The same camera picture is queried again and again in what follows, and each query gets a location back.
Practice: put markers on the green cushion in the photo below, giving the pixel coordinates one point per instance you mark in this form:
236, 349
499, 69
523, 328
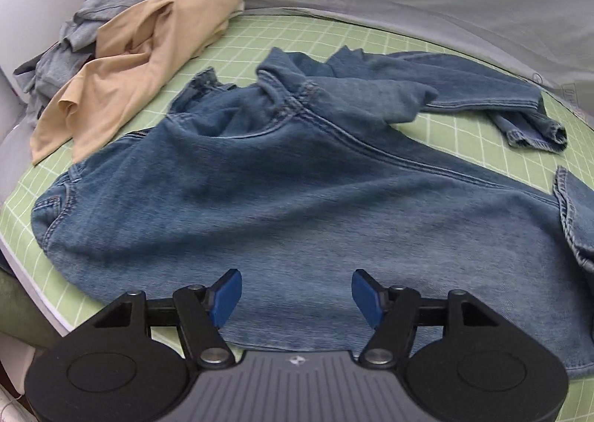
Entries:
18, 306

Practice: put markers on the green checked mat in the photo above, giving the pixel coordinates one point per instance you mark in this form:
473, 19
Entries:
464, 136

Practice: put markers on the white board panel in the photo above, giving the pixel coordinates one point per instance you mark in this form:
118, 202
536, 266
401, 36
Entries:
41, 18

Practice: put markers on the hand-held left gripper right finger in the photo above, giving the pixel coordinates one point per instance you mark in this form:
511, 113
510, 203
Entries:
369, 299

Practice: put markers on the grey sweatshirt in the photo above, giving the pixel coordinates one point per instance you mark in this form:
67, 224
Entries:
93, 18

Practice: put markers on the grey carrot-printed sheet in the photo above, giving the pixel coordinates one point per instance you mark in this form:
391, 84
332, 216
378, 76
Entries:
417, 0

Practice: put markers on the blue denim jeans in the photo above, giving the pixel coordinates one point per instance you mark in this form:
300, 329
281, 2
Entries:
301, 199

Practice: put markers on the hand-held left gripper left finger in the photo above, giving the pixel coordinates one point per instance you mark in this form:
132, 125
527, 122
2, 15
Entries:
225, 296

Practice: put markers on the beige shirt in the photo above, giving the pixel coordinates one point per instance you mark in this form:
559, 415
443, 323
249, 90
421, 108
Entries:
139, 55

